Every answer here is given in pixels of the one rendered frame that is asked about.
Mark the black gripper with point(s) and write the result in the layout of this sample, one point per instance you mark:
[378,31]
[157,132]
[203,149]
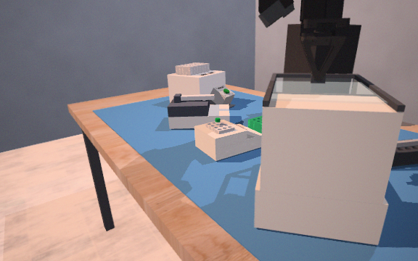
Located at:
[338,27]

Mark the blue bench mat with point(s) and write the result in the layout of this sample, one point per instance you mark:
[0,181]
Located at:
[225,189]

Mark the green tube rack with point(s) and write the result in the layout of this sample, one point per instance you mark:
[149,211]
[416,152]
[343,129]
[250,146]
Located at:
[255,124]

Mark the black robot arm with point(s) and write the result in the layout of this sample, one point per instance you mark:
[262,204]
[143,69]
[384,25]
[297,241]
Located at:
[271,10]

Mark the cream block with rows of round holes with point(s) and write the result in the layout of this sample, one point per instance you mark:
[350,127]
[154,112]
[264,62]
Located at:
[201,80]

